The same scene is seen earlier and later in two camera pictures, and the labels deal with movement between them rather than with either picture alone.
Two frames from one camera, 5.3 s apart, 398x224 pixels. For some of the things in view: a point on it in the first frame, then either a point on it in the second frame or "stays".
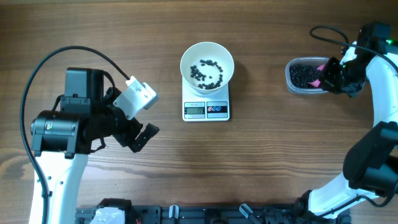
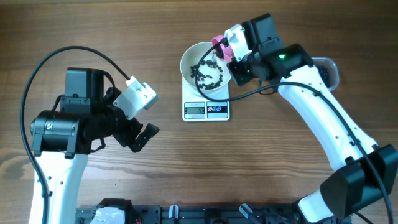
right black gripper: x=329 y=81 → x=240 y=77
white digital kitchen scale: x=200 y=107 stays
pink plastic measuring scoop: x=317 y=82 → x=226 y=50
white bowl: x=206 y=67 stays
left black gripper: x=128 y=135 stays
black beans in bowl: x=196 y=74 stays
